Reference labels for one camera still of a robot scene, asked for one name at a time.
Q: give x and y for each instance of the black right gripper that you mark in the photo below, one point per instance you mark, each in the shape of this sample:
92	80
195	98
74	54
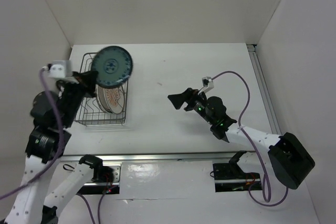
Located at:
190	95

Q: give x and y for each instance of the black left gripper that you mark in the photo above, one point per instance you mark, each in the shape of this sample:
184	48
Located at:
87	80

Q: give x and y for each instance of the blue floral plate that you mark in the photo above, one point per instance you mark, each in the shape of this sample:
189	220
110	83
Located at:
114	65

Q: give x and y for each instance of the orange sunburst plate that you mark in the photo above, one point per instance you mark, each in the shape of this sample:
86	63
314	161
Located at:
111	100

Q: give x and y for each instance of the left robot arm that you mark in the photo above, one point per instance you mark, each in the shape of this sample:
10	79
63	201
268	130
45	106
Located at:
52	114

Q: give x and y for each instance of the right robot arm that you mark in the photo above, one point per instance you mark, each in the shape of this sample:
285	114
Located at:
288	158

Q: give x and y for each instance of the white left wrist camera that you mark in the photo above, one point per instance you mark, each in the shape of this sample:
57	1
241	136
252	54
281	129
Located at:
60	70

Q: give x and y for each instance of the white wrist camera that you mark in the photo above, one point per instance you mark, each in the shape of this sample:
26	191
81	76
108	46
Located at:
207	85
60	70

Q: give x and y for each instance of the metal wire dish rack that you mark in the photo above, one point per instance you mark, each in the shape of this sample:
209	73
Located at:
92	112

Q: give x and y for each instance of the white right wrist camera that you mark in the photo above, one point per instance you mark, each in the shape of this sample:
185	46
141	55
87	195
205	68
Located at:
207	85

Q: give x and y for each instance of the aluminium frame rail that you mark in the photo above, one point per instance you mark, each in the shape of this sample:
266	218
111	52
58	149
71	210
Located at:
274	125

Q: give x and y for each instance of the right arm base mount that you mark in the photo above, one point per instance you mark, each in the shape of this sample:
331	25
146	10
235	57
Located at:
229	177

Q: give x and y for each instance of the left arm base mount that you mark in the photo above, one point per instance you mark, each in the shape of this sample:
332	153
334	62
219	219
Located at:
103	178

